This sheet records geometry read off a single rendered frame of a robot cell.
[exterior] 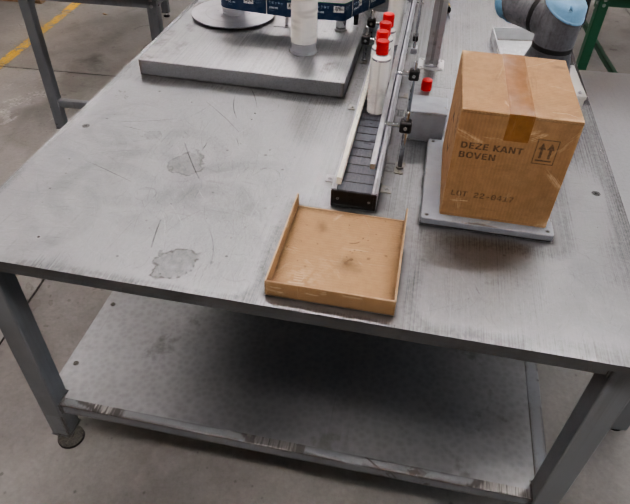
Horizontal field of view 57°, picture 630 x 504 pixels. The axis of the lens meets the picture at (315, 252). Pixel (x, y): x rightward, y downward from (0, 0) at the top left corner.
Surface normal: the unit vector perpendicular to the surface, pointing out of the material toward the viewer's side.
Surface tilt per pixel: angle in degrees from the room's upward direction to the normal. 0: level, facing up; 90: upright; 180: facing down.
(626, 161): 0
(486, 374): 1
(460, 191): 90
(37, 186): 0
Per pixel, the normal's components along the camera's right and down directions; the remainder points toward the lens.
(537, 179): -0.18, 0.65
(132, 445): 0.03, -0.74
